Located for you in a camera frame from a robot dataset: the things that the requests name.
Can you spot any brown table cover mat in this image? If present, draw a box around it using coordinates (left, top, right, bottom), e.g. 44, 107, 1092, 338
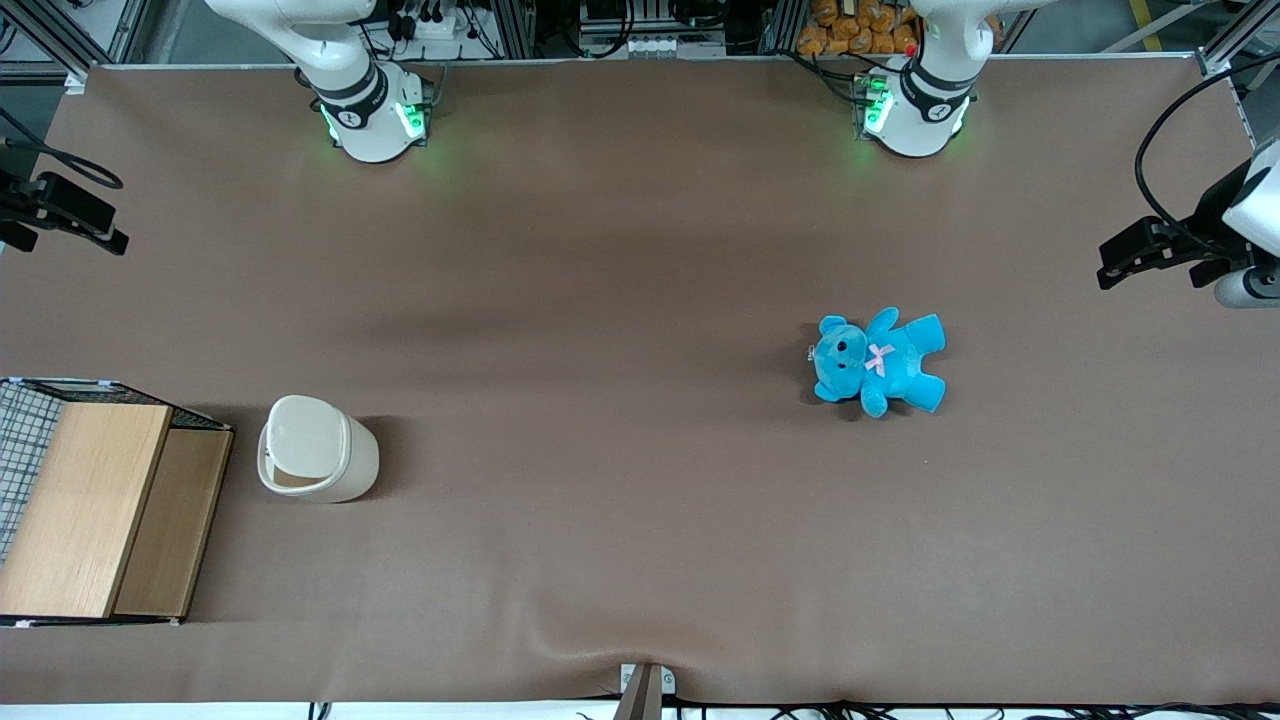
0, 55, 1280, 706

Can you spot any white power strip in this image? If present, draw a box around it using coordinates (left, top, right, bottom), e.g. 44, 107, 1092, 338
395, 8, 473, 43

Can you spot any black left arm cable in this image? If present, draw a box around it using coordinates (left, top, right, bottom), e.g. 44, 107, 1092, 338
1135, 55, 1280, 251

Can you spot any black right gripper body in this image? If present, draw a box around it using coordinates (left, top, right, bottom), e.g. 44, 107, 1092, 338
0, 170, 46, 223

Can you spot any aluminium frame profile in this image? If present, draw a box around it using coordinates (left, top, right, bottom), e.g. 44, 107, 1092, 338
0, 0, 136, 93
1195, 0, 1280, 77

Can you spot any wooden stepped shelf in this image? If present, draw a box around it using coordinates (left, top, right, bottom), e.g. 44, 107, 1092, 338
0, 403, 233, 626

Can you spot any metal table edge bracket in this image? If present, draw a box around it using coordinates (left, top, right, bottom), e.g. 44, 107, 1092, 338
620, 663, 676, 720

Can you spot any black wire mesh basket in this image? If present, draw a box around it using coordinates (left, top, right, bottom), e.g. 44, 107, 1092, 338
0, 377, 233, 561

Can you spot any blue plush teddy bear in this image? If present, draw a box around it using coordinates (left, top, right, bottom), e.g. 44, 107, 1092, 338
811, 307, 947, 419

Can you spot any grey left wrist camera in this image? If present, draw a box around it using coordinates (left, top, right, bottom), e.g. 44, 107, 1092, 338
1214, 265, 1280, 309

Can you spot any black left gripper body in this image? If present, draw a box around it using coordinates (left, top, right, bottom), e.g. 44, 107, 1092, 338
1195, 165, 1251, 259

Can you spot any bag of orange toys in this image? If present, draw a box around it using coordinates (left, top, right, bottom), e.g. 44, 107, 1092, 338
797, 0, 921, 57

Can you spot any cream swing-lid trash can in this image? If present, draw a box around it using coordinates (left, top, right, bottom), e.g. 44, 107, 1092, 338
258, 395, 380, 504

